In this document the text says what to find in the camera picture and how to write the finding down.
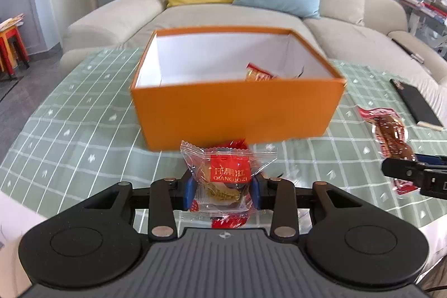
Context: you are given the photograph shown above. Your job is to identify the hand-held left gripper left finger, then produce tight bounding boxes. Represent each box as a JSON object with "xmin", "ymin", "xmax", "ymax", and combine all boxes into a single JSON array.
[{"xmin": 75, "ymin": 174, "xmax": 197, "ymax": 240}]

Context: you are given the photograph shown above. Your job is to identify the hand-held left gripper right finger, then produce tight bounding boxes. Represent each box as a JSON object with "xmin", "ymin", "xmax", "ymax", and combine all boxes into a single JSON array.
[{"xmin": 251, "ymin": 175, "xmax": 371, "ymax": 240}]

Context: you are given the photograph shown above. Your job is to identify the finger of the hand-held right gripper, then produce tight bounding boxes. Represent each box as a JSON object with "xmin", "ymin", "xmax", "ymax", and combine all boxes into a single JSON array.
[
  {"xmin": 414, "ymin": 153, "xmax": 447, "ymax": 167},
  {"xmin": 382, "ymin": 158, "xmax": 432, "ymax": 185}
]

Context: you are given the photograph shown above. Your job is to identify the clear red label candy packet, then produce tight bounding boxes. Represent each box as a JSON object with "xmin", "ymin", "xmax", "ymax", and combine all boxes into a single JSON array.
[{"xmin": 180, "ymin": 139, "xmax": 279, "ymax": 229}]

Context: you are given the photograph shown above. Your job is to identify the red packet of brown meat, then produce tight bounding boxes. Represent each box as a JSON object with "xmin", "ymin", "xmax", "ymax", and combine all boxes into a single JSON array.
[{"xmin": 355, "ymin": 106, "xmax": 420, "ymax": 196}]

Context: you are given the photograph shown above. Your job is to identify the orange cardboard box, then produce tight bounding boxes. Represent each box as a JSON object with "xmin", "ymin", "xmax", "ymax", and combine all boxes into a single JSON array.
[{"xmin": 130, "ymin": 26, "xmax": 347, "ymax": 151}]

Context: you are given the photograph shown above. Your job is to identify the red cracker packet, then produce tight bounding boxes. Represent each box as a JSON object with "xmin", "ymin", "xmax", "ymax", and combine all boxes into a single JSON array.
[{"xmin": 244, "ymin": 62, "xmax": 279, "ymax": 82}]

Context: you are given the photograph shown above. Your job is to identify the black notebook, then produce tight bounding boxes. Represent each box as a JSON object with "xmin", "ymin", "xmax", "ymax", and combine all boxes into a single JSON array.
[{"xmin": 389, "ymin": 78, "xmax": 444, "ymax": 130}]

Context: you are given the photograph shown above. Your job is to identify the remote control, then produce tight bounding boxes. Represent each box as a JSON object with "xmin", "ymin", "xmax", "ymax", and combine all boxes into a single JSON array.
[{"xmin": 391, "ymin": 38, "xmax": 432, "ymax": 65}]

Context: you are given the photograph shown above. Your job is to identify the green checked tablecloth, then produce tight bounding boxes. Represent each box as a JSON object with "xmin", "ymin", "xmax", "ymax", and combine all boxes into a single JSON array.
[{"xmin": 0, "ymin": 47, "xmax": 447, "ymax": 236}]

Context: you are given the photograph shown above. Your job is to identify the white shelf rack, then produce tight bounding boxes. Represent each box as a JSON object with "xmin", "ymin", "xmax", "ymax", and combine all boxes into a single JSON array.
[{"xmin": 401, "ymin": 0, "xmax": 447, "ymax": 58}]

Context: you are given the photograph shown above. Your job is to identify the beige sofa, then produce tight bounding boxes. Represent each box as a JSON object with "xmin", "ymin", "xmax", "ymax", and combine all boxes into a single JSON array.
[{"xmin": 59, "ymin": 0, "xmax": 447, "ymax": 92}]

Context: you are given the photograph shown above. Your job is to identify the red stool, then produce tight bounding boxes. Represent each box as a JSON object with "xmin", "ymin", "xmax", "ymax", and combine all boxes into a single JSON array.
[{"xmin": 0, "ymin": 26, "xmax": 30, "ymax": 78}]

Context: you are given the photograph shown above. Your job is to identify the papers on stool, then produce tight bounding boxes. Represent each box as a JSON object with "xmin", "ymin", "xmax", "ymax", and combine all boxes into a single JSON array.
[{"xmin": 0, "ymin": 13, "xmax": 26, "ymax": 33}]

